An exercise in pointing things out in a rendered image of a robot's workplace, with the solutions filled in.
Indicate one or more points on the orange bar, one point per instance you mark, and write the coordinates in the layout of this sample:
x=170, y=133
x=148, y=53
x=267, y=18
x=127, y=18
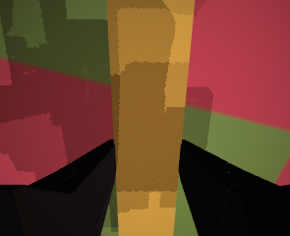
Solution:
x=149, y=53

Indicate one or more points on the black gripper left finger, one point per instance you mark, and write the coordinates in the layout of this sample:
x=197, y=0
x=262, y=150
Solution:
x=71, y=201

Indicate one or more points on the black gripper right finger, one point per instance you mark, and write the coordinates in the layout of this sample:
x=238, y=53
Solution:
x=226, y=200

